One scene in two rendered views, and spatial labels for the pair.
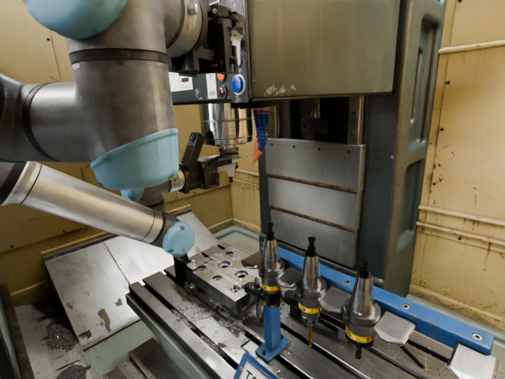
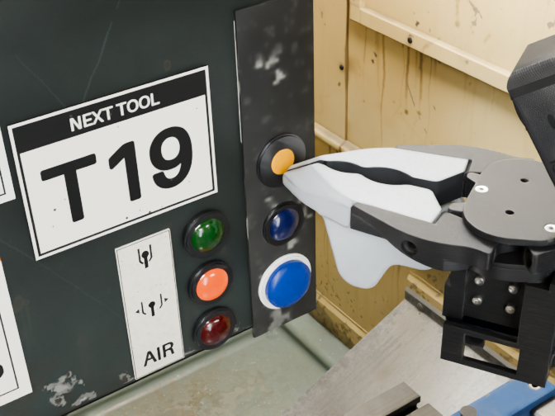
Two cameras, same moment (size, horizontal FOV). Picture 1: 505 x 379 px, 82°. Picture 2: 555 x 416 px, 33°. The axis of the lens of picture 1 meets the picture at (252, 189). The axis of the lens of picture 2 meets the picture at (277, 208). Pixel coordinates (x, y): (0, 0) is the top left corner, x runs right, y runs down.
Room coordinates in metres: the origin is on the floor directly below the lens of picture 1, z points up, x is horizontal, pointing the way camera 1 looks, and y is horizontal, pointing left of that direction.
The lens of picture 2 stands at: (0.50, 0.43, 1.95)
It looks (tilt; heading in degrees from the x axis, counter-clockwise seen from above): 33 degrees down; 280
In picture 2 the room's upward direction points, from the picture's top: 2 degrees counter-clockwise
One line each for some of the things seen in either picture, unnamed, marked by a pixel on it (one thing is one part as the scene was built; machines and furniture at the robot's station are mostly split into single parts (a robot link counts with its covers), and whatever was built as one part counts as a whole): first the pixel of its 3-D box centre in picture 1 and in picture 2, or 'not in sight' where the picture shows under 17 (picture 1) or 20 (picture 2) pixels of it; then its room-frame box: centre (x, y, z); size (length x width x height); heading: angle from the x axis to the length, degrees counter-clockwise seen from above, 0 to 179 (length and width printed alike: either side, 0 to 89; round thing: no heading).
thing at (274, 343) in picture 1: (271, 304); not in sight; (0.68, -0.04, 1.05); 0.10 x 0.05 x 0.30; 134
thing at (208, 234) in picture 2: not in sight; (206, 234); (0.60, 0.05, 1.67); 0.02 x 0.01 x 0.02; 44
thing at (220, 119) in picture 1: (226, 122); not in sight; (0.92, 0.07, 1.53); 0.16 x 0.16 x 0.12
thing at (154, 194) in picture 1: (145, 185); not in sight; (0.73, 0.28, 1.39); 0.11 x 0.08 x 0.09; 134
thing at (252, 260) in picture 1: (255, 261); not in sight; (0.64, 0.00, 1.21); 0.07 x 0.05 x 0.01; 134
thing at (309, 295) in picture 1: (310, 288); not in sight; (0.52, -0.11, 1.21); 0.06 x 0.06 x 0.03
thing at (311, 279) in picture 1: (311, 268); not in sight; (0.52, -0.11, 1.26); 0.04 x 0.04 x 0.07
